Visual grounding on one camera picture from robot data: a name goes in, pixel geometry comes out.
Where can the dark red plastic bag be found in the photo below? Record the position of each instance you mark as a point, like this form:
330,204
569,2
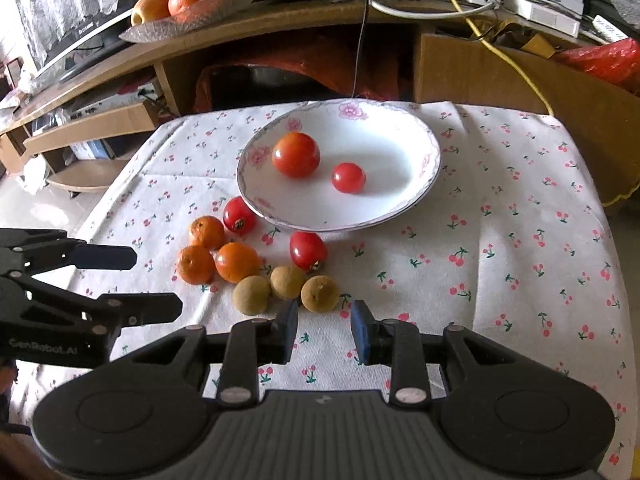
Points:
320,60

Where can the white floral plate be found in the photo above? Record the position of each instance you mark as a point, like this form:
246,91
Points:
385,185

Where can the black television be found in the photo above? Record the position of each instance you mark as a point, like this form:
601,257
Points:
75,42

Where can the small mandarin orange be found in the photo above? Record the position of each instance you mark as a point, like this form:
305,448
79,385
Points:
207,231
195,264

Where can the tan longan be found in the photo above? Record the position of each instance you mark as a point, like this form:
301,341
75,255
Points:
251,295
319,293
287,282

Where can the red tomato with stem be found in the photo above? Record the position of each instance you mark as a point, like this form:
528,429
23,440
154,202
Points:
239,215

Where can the smooth bright orange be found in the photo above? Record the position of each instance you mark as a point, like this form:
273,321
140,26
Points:
237,262

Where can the cherry print tablecloth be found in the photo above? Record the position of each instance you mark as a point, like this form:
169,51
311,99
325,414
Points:
500,220

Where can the large red tomato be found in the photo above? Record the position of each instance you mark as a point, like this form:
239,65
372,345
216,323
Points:
296,154

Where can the small red tomato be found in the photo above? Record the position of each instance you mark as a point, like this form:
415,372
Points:
348,177

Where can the white power strip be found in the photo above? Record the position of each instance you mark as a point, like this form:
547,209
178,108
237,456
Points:
530,10

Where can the oblong red tomato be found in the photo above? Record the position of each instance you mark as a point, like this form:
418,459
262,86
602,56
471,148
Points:
307,250

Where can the wooden television stand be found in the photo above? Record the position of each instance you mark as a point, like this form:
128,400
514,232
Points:
300,25

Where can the metal pot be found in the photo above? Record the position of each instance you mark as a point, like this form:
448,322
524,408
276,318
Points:
277,75

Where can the bright red plastic bag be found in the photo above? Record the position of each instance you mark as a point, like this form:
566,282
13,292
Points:
605,62

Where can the yellowish orange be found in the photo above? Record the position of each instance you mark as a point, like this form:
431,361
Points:
152,6

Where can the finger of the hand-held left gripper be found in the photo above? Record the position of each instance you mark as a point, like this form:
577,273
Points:
107,257
150,307

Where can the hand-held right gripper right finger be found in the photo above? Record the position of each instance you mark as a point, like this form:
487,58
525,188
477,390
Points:
361,332

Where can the glass fruit dish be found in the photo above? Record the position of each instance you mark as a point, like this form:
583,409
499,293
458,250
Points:
220,12

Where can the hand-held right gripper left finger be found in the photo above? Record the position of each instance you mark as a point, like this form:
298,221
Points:
287,331

